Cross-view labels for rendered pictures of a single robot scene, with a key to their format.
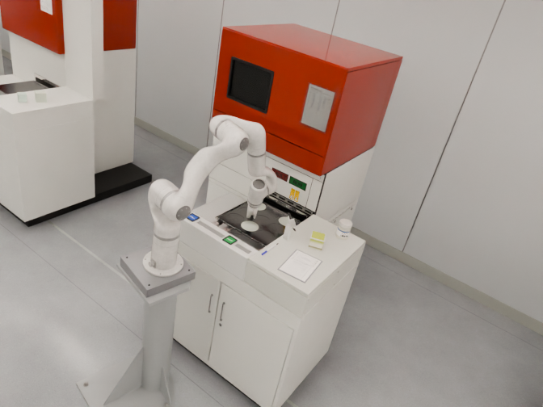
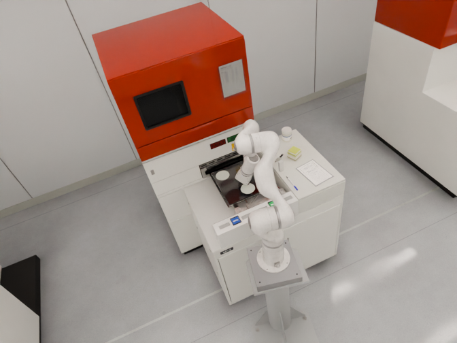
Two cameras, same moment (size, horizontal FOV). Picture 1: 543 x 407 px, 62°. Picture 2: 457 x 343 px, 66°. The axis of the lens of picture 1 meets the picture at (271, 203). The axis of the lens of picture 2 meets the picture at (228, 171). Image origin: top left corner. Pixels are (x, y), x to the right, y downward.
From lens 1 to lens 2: 1.69 m
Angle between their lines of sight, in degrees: 38
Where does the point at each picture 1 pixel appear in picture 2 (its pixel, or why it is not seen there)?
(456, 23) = not seen: outside the picture
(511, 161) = (256, 22)
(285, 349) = (337, 217)
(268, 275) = (316, 194)
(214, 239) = not seen: hidden behind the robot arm
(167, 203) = (285, 220)
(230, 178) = (177, 180)
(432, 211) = not seen: hidden behind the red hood
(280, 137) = (212, 120)
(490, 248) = (272, 79)
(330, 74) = (232, 49)
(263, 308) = (317, 214)
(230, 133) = (269, 140)
